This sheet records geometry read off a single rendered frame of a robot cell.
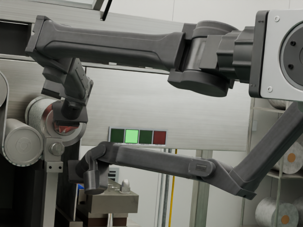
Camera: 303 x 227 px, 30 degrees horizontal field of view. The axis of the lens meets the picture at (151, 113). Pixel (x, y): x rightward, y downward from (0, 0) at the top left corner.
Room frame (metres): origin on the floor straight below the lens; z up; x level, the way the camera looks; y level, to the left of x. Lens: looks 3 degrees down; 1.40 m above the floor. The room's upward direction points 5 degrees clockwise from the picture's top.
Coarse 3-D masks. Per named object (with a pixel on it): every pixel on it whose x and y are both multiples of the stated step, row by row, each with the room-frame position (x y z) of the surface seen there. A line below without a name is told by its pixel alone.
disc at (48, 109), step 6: (60, 102) 1.76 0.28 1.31; (48, 108) 1.74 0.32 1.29; (42, 114) 1.74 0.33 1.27; (42, 120) 1.74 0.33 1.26; (42, 126) 1.74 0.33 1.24; (84, 126) 1.79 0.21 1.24; (42, 132) 1.74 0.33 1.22; (84, 132) 1.79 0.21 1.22; (78, 138) 1.78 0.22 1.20; (66, 144) 1.77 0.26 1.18; (72, 144) 1.78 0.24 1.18
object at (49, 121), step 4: (52, 112) 1.74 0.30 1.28; (48, 116) 1.74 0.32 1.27; (52, 116) 1.74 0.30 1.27; (48, 120) 1.74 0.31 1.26; (52, 120) 1.74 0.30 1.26; (48, 124) 1.74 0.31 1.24; (80, 124) 1.78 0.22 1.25; (48, 128) 1.74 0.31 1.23; (52, 128) 1.74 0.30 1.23; (80, 128) 1.78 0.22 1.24; (48, 132) 1.74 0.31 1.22; (52, 132) 1.74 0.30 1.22; (76, 132) 1.77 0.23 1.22; (52, 136) 1.74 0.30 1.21; (56, 136) 1.75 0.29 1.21; (60, 136) 1.75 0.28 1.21; (64, 136) 1.76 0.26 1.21; (68, 136) 1.76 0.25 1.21; (72, 136) 1.77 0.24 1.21; (64, 140) 1.76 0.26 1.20; (68, 140) 1.76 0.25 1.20
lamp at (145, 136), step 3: (141, 132) 2.22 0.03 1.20; (144, 132) 2.22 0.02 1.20; (147, 132) 2.23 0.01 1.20; (150, 132) 2.23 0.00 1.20; (141, 135) 2.22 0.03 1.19; (144, 135) 2.22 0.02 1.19; (147, 135) 2.23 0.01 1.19; (150, 135) 2.23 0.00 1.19; (141, 138) 2.22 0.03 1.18; (144, 138) 2.22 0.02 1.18; (147, 138) 2.23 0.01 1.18; (150, 138) 2.23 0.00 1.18; (141, 141) 2.22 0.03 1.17; (144, 141) 2.23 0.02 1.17; (147, 141) 2.23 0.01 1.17; (150, 141) 2.24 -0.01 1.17
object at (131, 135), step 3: (126, 132) 2.19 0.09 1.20; (129, 132) 2.20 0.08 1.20; (132, 132) 2.20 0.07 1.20; (135, 132) 2.21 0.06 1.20; (126, 135) 2.19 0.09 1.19; (129, 135) 2.20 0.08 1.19; (132, 135) 2.20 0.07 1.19; (135, 135) 2.21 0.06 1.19; (126, 138) 2.19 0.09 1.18; (129, 138) 2.20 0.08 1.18; (132, 138) 2.20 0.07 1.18; (135, 138) 2.21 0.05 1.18; (126, 141) 2.19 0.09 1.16; (129, 141) 2.20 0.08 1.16; (132, 141) 2.20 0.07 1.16; (135, 141) 2.21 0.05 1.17
